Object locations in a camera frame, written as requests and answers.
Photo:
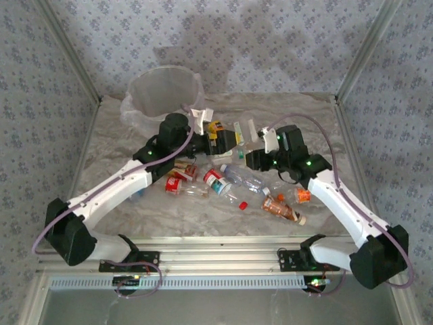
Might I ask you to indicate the clear plastic bottle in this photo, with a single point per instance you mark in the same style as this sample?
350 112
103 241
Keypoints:
253 130
239 133

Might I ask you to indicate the clear plastic bin liner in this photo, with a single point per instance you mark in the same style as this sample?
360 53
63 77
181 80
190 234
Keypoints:
130 115

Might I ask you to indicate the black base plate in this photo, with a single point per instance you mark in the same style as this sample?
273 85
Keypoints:
154 257
285 262

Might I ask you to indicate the red bottle cap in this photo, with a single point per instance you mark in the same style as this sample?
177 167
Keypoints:
243 205

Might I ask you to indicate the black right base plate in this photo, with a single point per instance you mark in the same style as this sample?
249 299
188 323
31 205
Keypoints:
285 262

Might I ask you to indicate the brown tea bottle red label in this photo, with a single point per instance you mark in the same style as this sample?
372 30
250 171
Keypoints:
187 169

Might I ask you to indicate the clear bottle light blue label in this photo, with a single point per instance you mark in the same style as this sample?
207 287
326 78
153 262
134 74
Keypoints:
140 194

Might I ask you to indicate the circuit board with led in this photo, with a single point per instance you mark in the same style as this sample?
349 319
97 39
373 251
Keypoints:
126 280
316 281

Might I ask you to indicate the aluminium rail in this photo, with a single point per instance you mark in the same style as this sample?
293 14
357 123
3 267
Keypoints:
220 257
88 142
350 135

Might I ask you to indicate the aluminium corner post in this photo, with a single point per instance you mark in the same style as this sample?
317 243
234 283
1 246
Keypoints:
71 50
367 50

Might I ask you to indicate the aluminium right corner post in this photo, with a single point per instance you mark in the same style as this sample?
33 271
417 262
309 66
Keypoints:
367 50

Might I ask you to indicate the aluminium right side rail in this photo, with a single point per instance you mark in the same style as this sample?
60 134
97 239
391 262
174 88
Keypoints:
350 135

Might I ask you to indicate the aluminium left corner post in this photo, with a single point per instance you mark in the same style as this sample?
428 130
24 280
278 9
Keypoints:
71 50

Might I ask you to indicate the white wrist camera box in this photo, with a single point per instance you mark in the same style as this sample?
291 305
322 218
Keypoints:
201 118
270 140

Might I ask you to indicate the clear bottle red teal label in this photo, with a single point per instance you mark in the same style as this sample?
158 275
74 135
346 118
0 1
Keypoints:
218 184

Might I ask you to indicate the large clear water bottle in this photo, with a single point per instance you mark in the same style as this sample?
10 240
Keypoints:
243 177

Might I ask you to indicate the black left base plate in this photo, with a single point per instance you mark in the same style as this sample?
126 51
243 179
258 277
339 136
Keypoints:
154 257

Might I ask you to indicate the red label cola bottle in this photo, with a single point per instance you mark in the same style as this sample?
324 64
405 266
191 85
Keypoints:
173 186

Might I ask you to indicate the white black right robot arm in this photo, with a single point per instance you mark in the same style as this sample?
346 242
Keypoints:
338 203

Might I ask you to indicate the clear bottle green band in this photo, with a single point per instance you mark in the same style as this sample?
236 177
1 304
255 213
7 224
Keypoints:
241 154

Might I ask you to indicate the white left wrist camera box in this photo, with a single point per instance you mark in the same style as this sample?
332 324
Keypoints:
201 118

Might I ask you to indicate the aluminium left side rail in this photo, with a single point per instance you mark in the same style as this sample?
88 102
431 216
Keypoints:
88 142

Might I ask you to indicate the orange bottle cap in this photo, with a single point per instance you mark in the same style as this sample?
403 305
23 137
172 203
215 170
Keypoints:
280 195

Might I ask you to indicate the right circuit board with LED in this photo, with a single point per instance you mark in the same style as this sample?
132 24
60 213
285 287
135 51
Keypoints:
316 281

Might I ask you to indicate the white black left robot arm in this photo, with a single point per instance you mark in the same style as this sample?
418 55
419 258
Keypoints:
115 193

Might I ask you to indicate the left circuit board with LED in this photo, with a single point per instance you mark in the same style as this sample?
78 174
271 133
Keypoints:
126 280

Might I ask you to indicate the aluminium front rail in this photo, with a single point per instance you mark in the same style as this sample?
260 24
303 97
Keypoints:
220 257

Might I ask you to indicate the small clear bottle orange label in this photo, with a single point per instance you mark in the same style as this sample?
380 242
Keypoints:
303 195

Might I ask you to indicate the brown tea bottle orange label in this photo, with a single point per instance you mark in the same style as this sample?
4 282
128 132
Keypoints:
279 209

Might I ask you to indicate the grey metal panel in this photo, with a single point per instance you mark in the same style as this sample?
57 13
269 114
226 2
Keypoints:
220 308

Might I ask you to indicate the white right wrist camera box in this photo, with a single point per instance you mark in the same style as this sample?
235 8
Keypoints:
270 140

